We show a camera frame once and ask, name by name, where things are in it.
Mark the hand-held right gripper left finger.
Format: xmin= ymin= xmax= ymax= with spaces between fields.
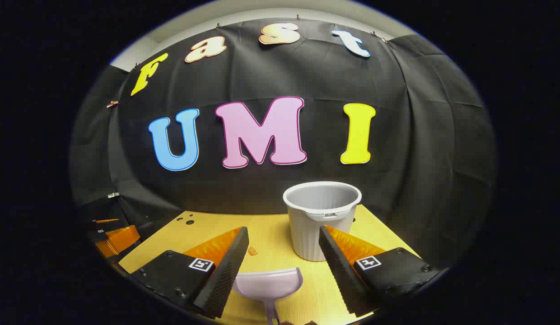
xmin=131 ymin=227 xmax=250 ymax=319

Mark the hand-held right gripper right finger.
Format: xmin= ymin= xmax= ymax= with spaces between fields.
xmin=319 ymin=225 xmax=441 ymax=317

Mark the lilac plastic dustpan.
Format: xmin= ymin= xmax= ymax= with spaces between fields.
xmin=233 ymin=268 xmax=303 ymax=325

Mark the grey ribbed garbage bin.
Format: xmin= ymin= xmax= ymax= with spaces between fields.
xmin=283 ymin=181 xmax=362 ymax=262

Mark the yellow wooden desktop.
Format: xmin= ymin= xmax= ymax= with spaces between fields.
xmin=119 ymin=204 xmax=420 ymax=325

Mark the black backdrop cloth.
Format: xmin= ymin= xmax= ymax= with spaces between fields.
xmin=70 ymin=18 xmax=497 ymax=271

